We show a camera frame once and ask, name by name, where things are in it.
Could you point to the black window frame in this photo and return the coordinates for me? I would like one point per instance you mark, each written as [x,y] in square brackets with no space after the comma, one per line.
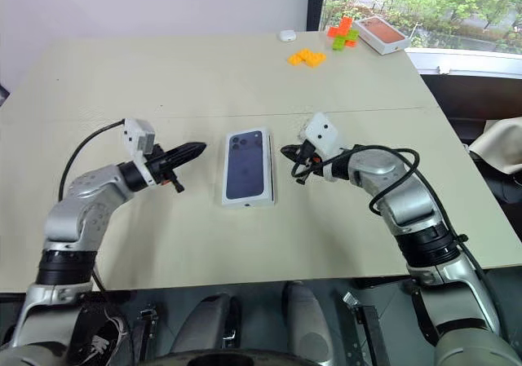
[317,1]

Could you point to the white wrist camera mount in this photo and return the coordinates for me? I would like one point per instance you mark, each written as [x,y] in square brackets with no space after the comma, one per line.
[324,131]
[132,131]

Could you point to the white earbuds case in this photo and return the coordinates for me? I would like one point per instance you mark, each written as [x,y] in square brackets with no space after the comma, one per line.
[286,35]

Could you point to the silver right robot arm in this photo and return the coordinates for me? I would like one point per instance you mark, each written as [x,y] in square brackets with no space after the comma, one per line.
[408,203]

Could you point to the green toy brick block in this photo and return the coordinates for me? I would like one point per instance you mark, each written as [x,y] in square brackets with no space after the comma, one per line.
[346,40]

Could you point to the dark grey rounded shape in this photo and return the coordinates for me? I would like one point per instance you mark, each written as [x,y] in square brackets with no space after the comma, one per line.
[208,325]
[308,325]

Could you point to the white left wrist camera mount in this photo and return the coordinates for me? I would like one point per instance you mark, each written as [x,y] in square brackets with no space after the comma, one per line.
[132,131]

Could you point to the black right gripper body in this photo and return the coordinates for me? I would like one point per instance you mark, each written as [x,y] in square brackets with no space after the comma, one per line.
[310,156]

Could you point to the beige chair cushion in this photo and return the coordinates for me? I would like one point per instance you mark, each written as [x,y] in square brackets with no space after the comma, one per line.
[499,144]

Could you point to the black white sneaker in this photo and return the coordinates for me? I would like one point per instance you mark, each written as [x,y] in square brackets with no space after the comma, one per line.
[102,341]

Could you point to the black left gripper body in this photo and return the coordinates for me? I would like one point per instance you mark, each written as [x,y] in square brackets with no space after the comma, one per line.
[161,166]

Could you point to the black chair edge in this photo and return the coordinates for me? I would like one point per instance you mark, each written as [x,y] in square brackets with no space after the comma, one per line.
[3,93]

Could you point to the orange print phone box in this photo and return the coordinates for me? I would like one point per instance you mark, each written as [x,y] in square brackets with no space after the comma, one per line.
[381,36]

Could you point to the white phone box lid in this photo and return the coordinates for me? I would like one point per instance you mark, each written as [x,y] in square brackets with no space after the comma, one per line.
[246,166]

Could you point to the orange toy brick block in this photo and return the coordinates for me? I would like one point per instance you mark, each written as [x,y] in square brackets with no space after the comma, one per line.
[341,25]

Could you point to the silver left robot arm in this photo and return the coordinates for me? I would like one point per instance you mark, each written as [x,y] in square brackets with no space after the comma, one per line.
[89,203]

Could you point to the yellow toy brick block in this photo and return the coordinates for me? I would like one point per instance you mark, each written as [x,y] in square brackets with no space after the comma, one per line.
[308,57]

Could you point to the silver metal bracket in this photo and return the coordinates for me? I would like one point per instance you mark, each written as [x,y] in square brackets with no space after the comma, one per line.
[351,301]

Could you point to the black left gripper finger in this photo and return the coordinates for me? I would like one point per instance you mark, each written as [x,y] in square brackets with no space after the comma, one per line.
[185,159]
[187,148]

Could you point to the white window sill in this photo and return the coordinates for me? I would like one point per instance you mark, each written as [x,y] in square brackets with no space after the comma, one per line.
[469,62]

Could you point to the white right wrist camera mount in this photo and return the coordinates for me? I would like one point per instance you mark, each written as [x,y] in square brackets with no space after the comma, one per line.
[324,131]

